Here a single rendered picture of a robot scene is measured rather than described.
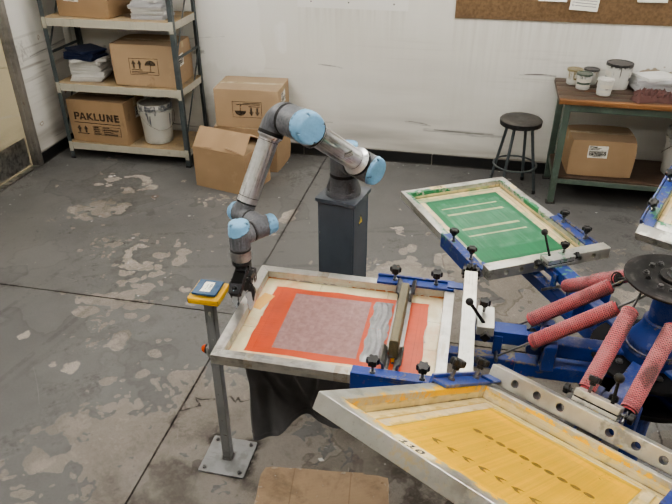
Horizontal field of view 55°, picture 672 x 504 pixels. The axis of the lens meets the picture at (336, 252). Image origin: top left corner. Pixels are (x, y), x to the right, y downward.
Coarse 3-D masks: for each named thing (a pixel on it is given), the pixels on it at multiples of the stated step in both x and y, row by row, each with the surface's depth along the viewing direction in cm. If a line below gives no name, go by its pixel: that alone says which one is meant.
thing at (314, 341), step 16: (272, 320) 241; (288, 320) 241; (256, 336) 233; (272, 336) 233; (288, 336) 233; (304, 336) 233; (320, 336) 233; (336, 336) 233; (352, 336) 233; (416, 336) 233; (272, 352) 226; (288, 352) 226; (304, 352) 226; (320, 352) 226; (336, 352) 226; (352, 352) 226; (416, 352) 226; (400, 368) 218
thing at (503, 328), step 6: (498, 324) 225; (504, 324) 225; (510, 324) 225; (516, 324) 225; (498, 330) 222; (504, 330) 222; (510, 330) 222; (516, 330) 222; (522, 330) 222; (504, 336) 222; (510, 336) 222; (516, 336) 221; (522, 336) 221; (504, 342) 223; (510, 342) 223; (516, 342) 222; (522, 342) 222
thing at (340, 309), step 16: (288, 288) 260; (272, 304) 250; (288, 304) 250; (304, 304) 250; (320, 304) 250; (336, 304) 250; (352, 304) 250; (368, 304) 250; (416, 304) 250; (304, 320) 241; (320, 320) 241; (336, 320) 241; (352, 320) 241; (368, 320) 241; (416, 320) 241
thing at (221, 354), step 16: (272, 272) 264; (288, 272) 263; (304, 272) 263; (320, 272) 263; (256, 288) 253; (368, 288) 258; (384, 288) 257; (416, 288) 254; (240, 304) 244; (448, 304) 244; (240, 320) 236; (448, 320) 236; (224, 336) 228; (448, 336) 228; (224, 352) 220; (240, 352) 220; (448, 352) 220; (256, 368) 218; (272, 368) 216; (288, 368) 215; (304, 368) 213; (320, 368) 213; (336, 368) 213
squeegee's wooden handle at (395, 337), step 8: (408, 288) 242; (400, 296) 236; (408, 296) 245; (400, 304) 232; (400, 312) 228; (400, 320) 224; (392, 328) 220; (400, 328) 221; (392, 336) 216; (400, 336) 223; (392, 344) 215; (392, 352) 217
